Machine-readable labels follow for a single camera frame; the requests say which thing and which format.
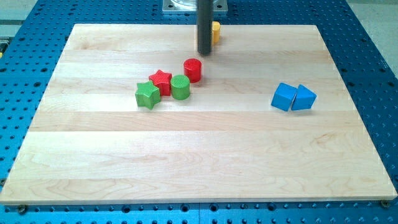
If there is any green cylinder block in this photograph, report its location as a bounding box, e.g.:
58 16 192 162
170 75 190 100

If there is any yellow block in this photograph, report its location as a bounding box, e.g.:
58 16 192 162
212 21 221 44

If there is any blue perforated table plate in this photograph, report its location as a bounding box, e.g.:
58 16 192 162
1 1 397 223

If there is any red cylinder block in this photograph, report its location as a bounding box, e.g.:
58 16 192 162
183 58 202 83

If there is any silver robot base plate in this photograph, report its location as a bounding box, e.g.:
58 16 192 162
161 0 228 15

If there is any blue triangular block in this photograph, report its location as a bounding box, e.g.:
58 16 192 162
291 85 317 111

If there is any green star block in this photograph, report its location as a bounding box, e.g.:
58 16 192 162
135 81 161 110

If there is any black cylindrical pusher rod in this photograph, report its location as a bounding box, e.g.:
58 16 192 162
197 0 213 55

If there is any red star block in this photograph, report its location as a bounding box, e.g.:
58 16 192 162
149 70 172 96

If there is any wooden board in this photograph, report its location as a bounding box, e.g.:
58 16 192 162
1 24 397 205

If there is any blue cube block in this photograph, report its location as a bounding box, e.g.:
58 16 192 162
271 83 297 111

